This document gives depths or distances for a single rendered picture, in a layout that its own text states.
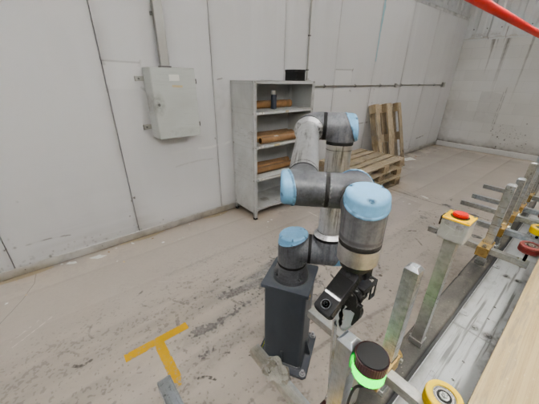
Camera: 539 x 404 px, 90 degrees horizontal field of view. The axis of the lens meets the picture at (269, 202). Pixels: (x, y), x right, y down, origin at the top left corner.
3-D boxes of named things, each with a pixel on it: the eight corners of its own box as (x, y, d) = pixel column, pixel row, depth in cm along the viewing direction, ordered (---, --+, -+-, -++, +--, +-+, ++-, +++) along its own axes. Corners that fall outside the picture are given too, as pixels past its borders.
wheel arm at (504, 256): (426, 232, 154) (428, 225, 152) (429, 230, 156) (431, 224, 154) (524, 270, 123) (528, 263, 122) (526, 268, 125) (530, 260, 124)
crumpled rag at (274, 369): (255, 366, 73) (255, 361, 72) (274, 352, 77) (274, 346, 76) (277, 393, 67) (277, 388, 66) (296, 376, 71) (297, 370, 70)
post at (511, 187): (472, 267, 143) (507, 183, 123) (475, 264, 146) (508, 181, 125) (480, 270, 141) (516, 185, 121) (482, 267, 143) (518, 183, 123)
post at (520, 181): (484, 253, 159) (517, 177, 139) (487, 251, 161) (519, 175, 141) (492, 256, 157) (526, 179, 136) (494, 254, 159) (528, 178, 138)
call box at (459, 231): (435, 238, 81) (442, 215, 78) (443, 230, 85) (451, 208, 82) (461, 248, 76) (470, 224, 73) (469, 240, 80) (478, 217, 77)
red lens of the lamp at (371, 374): (346, 361, 50) (348, 353, 49) (365, 342, 53) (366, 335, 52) (376, 387, 45) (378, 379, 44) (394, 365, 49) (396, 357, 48)
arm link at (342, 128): (310, 253, 148) (322, 110, 120) (342, 256, 145) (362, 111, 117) (309, 269, 134) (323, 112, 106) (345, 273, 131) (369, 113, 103)
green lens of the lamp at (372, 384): (345, 369, 51) (346, 361, 50) (362, 351, 54) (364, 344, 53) (374, 396, 46) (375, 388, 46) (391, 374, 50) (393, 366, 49)
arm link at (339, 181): (329, 165, 70) (331, 182, 59) (375, 167, 68) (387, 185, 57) (326, 197, 74) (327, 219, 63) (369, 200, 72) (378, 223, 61)
